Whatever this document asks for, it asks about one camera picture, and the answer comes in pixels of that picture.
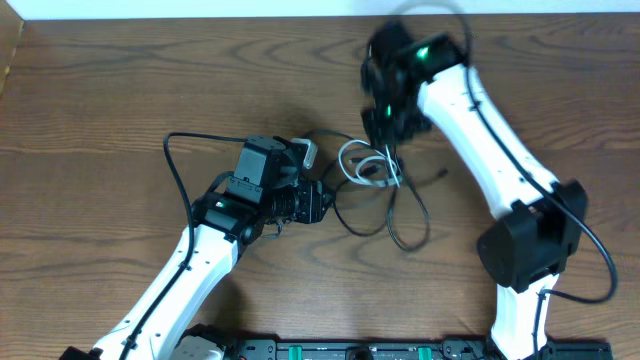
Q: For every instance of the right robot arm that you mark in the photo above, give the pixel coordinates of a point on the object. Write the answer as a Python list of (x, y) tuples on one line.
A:
[(420, 85)]

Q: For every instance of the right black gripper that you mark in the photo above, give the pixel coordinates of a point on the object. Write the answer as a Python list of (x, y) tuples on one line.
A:
[(372, 117)]

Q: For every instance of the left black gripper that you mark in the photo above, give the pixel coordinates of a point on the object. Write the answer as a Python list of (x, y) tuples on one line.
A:
[(316, 203)]

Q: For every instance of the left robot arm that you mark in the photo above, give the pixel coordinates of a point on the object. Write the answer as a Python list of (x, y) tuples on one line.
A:
[(219, 229)]

